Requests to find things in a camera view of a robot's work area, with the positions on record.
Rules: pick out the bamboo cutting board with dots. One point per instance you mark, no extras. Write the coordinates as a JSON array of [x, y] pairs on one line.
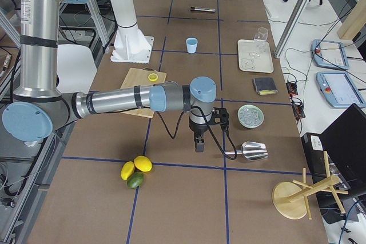
[[137, 77]]

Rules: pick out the far blue teach pendant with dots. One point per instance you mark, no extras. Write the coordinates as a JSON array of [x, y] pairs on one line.
[[329, 54]]

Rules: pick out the aluminium frame post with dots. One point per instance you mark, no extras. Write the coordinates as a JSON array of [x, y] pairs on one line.
[[290, 27]]

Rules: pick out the near blue teach pendant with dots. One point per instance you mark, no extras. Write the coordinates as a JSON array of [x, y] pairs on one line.
[[339, 90]]

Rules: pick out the steel ice scoop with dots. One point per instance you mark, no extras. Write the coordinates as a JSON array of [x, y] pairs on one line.
[[251, 151]]

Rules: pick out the steel muddler with black tip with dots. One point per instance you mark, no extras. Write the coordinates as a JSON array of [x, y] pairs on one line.
[[202, 9]]

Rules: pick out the yellow lemon slice on board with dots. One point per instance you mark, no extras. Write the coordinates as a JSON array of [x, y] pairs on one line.
[[153, 77]]

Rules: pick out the blue teach pendant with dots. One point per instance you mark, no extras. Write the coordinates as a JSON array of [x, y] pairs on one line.
[[329, 54], [339, 90]]

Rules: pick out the light blue plastic cup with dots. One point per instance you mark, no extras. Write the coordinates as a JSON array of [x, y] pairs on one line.
[[191, 45]]

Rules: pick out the black laptop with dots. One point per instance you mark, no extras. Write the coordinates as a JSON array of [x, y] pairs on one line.
[[344, 141]]

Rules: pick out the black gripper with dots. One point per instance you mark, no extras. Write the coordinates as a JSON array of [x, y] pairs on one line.
[[198, 128]]

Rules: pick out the clear wine glass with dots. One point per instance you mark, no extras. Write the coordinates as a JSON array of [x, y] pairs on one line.
[[260, 38]]

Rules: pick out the cream bear serving tray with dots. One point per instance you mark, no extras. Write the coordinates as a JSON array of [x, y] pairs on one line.
[[252, 59]]

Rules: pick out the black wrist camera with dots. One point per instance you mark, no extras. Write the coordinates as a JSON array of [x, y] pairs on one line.
[[220, 116]]

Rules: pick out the grey folded cloth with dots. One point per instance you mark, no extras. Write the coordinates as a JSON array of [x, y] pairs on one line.
[[265, 86]]

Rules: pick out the green lime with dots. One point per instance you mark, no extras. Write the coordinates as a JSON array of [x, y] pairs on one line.
[[135, 180]]

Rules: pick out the wooden cup tree stand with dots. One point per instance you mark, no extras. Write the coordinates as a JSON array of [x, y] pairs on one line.
[[291, 198]]

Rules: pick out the green bowl of ice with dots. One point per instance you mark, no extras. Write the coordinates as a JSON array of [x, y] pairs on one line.
[[250, 116]]

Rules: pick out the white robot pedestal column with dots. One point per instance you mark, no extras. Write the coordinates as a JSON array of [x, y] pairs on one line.
[[130, 44]]

